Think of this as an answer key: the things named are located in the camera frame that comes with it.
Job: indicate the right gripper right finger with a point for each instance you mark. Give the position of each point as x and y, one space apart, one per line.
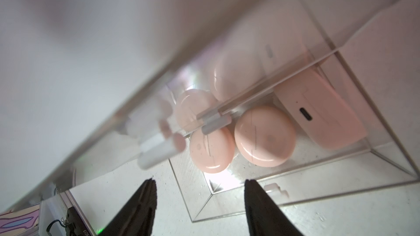
264 217

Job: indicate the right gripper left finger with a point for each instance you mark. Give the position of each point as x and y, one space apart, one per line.
136 217

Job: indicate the pink earphone case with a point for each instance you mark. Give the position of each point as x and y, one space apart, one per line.
265 136
323 114
212 153

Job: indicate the pink earphone case bottom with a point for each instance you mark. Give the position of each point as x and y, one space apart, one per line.
212 153

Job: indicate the clear drawer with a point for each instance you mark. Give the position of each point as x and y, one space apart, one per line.
143 131
273 99

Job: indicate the pink earphone case top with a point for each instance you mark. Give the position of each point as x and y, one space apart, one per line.
323 114

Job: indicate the white drawer cabinet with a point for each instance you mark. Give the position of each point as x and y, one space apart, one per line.
68 66

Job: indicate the clear bottom drawer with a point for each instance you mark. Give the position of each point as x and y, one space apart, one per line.
273 99

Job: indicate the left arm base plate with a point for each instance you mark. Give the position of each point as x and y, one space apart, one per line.
73 225

